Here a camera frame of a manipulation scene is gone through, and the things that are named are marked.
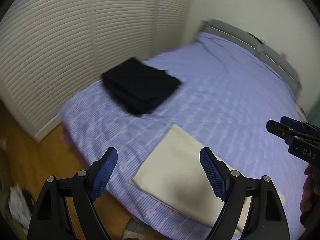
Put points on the purple toy on headboard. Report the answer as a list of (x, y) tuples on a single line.
[(283, 55)]

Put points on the right hand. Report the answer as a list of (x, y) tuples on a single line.
[(309, 204)]

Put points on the grey padded headboard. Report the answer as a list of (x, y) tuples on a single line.
[(258, 48)]

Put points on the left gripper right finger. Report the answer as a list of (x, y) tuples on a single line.
[(266, 217)]

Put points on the folded black garment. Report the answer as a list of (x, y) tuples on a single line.
[(139, 88)]

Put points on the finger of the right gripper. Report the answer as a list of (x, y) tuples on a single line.
[(292, 123), (282, 131)]

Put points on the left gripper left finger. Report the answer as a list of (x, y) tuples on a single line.
[(51, 219)]

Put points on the cream white pants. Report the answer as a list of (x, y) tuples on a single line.
[(173, 175)]

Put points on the purple floral bed sheet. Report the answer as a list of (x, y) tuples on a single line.
[(225, 100)]

